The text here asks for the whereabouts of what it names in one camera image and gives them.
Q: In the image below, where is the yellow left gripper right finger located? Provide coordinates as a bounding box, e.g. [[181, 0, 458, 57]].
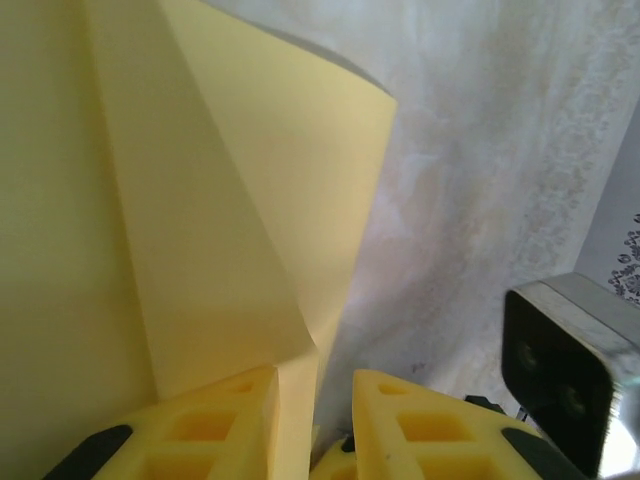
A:
[[352, 368, 589, 480]]

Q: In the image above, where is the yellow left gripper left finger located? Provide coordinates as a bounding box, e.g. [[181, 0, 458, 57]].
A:
[[42, 364, 281, 480]]

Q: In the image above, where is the yellow square paper sheet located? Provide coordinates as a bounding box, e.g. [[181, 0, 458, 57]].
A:
[[0, 0, 400, 480]]

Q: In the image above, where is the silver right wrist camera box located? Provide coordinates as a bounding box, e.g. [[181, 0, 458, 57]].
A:
[[502, 272, 640, 480]]

